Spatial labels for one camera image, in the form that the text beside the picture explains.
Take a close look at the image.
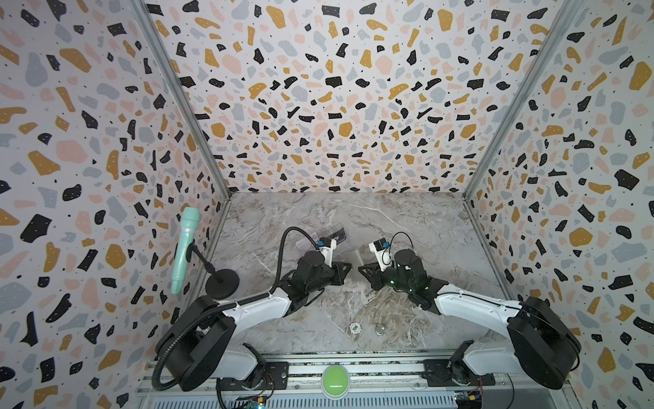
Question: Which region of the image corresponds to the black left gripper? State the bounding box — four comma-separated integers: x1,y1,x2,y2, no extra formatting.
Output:
309,261,356,297

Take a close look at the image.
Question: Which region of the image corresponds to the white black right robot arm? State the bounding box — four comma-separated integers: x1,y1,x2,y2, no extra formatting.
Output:
358,249,582,390

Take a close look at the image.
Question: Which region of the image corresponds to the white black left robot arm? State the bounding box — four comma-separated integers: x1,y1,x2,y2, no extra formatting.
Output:
152,249,353,391

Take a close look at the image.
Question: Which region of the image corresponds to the clear acrylic card box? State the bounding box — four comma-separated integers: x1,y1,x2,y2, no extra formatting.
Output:
309,225,347,247

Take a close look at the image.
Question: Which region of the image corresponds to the green push button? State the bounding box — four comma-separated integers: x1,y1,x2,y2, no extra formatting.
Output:
320,365,351,400

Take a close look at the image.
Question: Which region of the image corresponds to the black microphone stand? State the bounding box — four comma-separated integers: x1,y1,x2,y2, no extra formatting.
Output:
186,241,240,300

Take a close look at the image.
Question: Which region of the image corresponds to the mint green microphone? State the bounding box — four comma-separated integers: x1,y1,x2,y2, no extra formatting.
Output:
170,207,201,294

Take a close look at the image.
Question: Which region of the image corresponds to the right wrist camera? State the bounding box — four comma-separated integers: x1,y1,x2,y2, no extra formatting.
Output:
369,238,393,272

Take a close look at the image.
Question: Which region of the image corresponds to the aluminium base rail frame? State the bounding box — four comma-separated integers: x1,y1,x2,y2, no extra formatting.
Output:
135,349,583,409

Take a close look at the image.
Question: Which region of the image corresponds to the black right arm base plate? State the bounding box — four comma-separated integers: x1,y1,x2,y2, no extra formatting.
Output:
422,359,496,388

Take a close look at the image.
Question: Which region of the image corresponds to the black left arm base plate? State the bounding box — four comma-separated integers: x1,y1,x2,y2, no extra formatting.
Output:
220,361,290,392

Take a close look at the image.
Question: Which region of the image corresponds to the aluminium left corner post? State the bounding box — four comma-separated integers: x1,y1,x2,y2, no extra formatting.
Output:
129,0,230,201

